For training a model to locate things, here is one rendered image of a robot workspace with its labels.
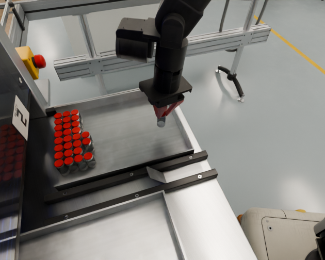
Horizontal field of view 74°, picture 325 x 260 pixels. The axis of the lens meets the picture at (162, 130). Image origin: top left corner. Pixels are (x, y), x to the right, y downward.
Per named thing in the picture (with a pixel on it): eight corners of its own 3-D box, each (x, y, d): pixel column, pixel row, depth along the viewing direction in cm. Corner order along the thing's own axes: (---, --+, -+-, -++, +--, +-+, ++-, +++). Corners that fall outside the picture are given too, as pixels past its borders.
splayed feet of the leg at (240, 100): (238, 103, 193) (243, 92, 182) (213, 70, 222) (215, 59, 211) (246, 102, 194) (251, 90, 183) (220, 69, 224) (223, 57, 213)
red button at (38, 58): (34, 72, 65) (27, 61, 61) (34, 64, 67) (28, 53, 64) (47, 70, 65) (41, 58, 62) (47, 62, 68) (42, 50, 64)
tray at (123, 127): (60, 192, 52) (53, 187, 49) (58, 114, 67) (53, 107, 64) (193, 156, 58) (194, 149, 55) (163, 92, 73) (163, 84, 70)
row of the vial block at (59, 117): (61, 177, 54) (53, 168, 50) (60, 124, 64) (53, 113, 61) (70, 174, 54) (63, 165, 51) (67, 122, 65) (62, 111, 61)
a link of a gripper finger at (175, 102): (141, 111, 55) (142, 82, 48) (165, 103, 58) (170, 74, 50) (155, 130, 51) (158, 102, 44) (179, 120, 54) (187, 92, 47)
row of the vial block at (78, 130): (79, 172, 55) (73, 163, 51) (75, 120, 65) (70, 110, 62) (88, 169, 55) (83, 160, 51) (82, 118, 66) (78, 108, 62)
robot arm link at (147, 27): (186, 19, 30) (191, -10, 35) (105, 5, 30) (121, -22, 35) (175, 81, 40) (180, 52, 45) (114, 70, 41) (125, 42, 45)
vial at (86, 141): (87, 155, 58) (82, 145, 54) (86, 148, 59) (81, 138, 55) (95, 152, 58) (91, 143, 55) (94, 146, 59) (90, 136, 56)
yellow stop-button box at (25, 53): (13, 84, 64) (-2, 63, 58) (15, 69, 68) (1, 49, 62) (40, 79, 65) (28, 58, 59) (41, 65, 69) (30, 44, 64)
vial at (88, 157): (88, 169, 55) (83, 160, 51) (87, 162, 56) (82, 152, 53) (97, 167, 55) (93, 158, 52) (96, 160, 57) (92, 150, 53)
